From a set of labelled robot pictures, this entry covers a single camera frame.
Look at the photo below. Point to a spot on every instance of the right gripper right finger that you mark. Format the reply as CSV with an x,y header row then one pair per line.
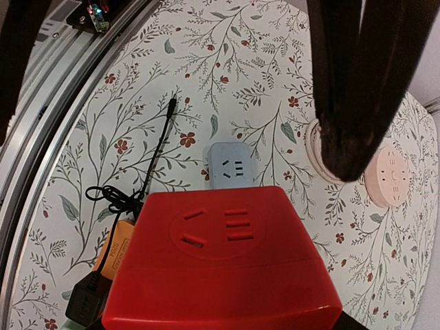
x,y
364,55

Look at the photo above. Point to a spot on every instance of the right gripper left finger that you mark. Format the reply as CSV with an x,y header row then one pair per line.
x,y
21,25

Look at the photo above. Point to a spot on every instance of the light blue power strip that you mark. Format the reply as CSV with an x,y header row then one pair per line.
x,y
230,165

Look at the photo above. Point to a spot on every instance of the orange power strip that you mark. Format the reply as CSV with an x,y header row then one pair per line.
x,y
119,245

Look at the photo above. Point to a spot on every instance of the red cube socket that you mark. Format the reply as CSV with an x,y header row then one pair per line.
x,y
238,258

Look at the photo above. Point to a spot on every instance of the black power adapter with cable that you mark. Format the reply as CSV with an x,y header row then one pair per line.
x,y
87,299

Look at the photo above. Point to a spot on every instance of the pink round power strip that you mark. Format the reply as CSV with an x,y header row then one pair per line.
x,y
386,177

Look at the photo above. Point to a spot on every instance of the floral table mat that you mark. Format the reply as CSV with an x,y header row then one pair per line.
x,y
241,71

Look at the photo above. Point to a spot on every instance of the front aluminium rail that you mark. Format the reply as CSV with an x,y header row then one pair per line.
x,y
64,66

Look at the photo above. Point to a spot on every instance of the left aluminium frame post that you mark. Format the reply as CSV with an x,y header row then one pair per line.
x,y
433,106

